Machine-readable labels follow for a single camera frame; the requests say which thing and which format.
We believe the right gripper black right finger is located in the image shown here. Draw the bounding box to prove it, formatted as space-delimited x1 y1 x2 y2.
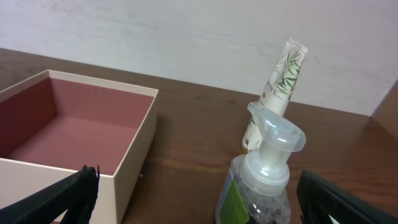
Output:
297 170 397 224

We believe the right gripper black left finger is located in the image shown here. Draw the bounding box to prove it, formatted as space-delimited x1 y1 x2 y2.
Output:
1 166 100 224

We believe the clear foam soap pump bottle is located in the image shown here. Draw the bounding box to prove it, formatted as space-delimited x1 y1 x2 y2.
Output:
215 102 306 224

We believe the white lotion tube leaf print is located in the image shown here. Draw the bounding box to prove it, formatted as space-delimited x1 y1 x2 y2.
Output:
239 38 308 154

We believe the white box pink interior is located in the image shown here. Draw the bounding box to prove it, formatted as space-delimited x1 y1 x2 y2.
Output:
1 70 159 223

